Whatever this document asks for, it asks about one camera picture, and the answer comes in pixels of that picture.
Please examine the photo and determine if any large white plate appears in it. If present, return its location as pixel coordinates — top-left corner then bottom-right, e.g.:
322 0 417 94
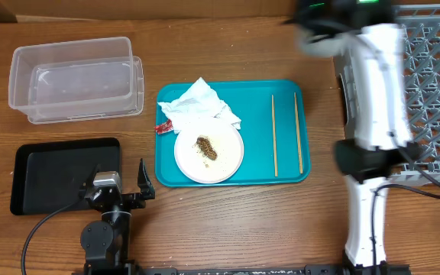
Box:
174 118 244 184

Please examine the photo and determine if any brown food scrap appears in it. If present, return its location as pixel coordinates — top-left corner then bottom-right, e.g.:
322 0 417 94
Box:
196 137 218 160

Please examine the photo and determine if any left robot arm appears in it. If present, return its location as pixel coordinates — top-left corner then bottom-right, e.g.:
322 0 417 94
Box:
79 162 155 275

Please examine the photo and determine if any clear plastic storage bin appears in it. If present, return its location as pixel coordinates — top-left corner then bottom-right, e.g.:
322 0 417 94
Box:
8 37 138 121

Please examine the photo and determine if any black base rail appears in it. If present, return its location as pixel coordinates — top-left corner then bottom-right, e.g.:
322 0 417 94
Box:
70 263 412 275

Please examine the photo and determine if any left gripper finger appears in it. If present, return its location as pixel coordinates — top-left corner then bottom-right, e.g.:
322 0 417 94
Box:
137 159 155 200
78 164 101 197

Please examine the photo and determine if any black plastic tray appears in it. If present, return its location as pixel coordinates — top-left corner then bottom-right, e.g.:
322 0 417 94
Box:
10 137 121 215

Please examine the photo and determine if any red sauce packet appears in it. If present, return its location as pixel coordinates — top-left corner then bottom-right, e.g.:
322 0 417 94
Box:
154 119 173 134

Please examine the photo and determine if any crumpled white paper napkin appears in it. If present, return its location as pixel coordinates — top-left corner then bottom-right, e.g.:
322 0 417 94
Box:
158 77 241 134

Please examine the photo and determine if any teal serving tray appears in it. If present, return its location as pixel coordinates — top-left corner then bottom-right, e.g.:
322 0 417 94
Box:
154 79 312 188

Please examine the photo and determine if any grey dishwasher rack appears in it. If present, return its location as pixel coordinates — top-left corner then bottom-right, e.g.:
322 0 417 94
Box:
332 3 440 187

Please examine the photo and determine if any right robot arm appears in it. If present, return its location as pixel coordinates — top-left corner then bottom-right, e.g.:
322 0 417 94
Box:
287 0 421 274

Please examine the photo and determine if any grey bowl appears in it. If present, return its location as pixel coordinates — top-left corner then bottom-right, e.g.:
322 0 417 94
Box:
296 27 353 58

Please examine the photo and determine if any wooden chopstick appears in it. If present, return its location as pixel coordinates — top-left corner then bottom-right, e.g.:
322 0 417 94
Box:
293 92 303 174
271 95 278 177

